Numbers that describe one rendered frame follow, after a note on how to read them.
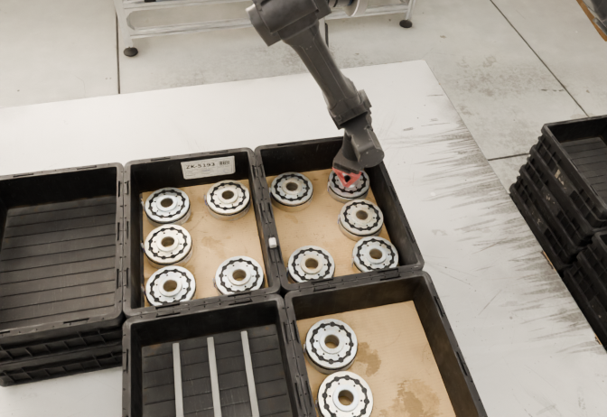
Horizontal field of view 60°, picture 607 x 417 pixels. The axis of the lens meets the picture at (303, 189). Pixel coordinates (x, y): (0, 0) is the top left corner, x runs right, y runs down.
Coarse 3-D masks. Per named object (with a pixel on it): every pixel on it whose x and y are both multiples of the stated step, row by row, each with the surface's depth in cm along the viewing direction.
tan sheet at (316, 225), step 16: (272, 176) 135; (320, 176) 135; (320, 192) 132; (304, 208) 128; (320, 208) 129; (336, 208) 129; (288, 224) 125; (304, 224) 125; (320, 224) 126; (336, 224) 126; (384, 224) 127; (288, 240) 122; (304, 240) 123; (320, 240) 123; (336, 240) 123; (352, 240) 123; (288, 256) 119; (336, 256) 120; (336, 272) 117; (352, 272) 118
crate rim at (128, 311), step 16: (144, 160) 123; (160, 160) 123; (176, 160) 124; (128, 176) 119; (256, 176) 121; (128, 192) 116; (256, 192) 118; (128, 208) 114; (128, 224) 111; (128, 240) 108; (128, 256) 106; (272, 256) 108; (128, 272) 104; (272, 272) 105; (128, 288) 102; (272, 288) 103; (128, 304) 99; (176, 304) 100; (192, 304) 100
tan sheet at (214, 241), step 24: (144, 192) 129; (192, 192) 130; (144, 216) 125; (192, 216) 126; (144, 240) 121; (192, 240) 121; (216, 240) 121; (240, 240) 122; (144, 264) 116; (192, 264) 117; (216, 264) 117; (264, 264) 118
